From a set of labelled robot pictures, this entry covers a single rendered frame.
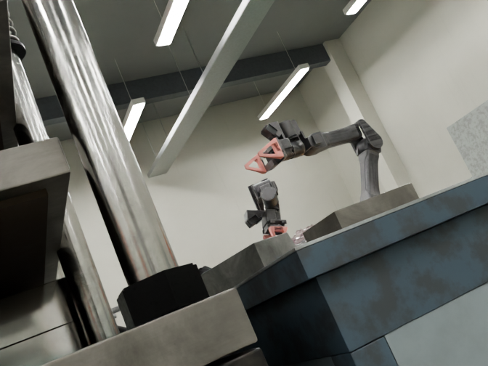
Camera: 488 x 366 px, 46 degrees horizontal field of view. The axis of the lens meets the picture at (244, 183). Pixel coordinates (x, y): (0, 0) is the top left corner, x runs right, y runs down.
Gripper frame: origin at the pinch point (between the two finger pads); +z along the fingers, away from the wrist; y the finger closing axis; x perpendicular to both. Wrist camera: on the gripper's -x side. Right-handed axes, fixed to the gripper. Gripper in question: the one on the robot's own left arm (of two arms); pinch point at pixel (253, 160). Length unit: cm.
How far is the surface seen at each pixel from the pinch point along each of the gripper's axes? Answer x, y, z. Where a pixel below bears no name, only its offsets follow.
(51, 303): 27, 35, 80
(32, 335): 31, 34, 85
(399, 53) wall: -210, -367, -577
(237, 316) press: 43, 92, 76
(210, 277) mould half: 30.3, 7.8, 34.3
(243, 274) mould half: 34, 21, 32
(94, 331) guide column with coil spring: 36, 46, 78
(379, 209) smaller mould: 35, 63, 22
